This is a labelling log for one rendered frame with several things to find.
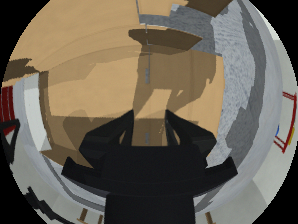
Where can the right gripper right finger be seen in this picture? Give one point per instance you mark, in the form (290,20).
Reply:
(189,133)

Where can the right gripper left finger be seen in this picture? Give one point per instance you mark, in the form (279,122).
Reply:
(111,132)

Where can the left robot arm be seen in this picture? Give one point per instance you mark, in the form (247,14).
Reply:
(32,201)

